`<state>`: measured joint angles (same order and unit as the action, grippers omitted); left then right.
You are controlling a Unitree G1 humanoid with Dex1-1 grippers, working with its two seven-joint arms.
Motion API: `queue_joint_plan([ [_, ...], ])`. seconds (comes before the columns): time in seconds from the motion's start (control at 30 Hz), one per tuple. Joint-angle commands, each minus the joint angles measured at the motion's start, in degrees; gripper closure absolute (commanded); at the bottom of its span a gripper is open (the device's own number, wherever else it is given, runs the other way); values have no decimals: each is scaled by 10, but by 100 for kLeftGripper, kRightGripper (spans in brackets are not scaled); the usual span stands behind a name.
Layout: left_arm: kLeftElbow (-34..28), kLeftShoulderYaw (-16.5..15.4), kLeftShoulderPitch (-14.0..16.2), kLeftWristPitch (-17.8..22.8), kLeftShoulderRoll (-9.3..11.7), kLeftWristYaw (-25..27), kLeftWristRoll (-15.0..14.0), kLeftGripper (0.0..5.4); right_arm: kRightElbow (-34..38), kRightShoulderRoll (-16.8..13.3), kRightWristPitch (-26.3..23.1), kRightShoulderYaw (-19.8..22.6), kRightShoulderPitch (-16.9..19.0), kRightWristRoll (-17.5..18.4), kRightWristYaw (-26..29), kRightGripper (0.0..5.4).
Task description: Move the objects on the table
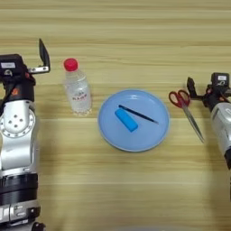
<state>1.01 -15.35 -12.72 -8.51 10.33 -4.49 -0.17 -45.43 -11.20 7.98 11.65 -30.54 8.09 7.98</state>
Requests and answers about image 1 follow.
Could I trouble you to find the thin black pen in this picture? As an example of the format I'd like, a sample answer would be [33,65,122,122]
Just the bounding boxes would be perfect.
[117,104,160,125]

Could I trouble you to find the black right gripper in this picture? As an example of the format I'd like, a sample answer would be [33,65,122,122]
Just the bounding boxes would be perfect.
[186,77,231,112]

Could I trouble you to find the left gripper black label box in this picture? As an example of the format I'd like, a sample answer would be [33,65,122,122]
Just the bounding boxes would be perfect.
[0,53,25,77]

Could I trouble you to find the blue rectangular eraser block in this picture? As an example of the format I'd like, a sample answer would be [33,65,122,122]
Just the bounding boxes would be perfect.
[114,107,139,133]

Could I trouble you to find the clear red-capped water bottle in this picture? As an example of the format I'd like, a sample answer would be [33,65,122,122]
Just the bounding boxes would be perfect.
[62,58,93,116]

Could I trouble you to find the red handled scissors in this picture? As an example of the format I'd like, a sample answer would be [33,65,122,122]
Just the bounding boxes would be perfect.
[168,88,206,144]

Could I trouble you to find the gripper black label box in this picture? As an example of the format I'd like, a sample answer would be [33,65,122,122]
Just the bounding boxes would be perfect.
[210,72,231,88]
[0,53,25,77]

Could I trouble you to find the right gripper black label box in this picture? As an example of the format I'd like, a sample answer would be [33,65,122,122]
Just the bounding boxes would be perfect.
[210,72,231,88]

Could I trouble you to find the light blue round plate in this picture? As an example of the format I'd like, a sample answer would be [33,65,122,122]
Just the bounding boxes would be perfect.
[97,88,171,152]

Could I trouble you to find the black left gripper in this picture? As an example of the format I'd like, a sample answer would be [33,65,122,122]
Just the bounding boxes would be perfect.
[0,38,51,105]

